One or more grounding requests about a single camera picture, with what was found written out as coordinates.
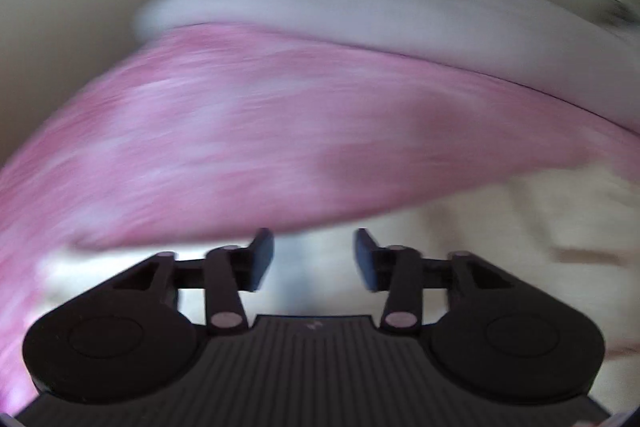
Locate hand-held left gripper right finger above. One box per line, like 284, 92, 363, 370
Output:
353, 228, 522, 336

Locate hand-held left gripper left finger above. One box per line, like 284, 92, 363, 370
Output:
112, 228, 275, 336

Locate grey-white ribbed quilt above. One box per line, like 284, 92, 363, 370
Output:
131, 0, 640, 132

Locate pink rose-pattern blanket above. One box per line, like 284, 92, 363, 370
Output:
0, 21, 640, 413

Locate cream garment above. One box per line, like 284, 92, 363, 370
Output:
35, 159, 640, 360

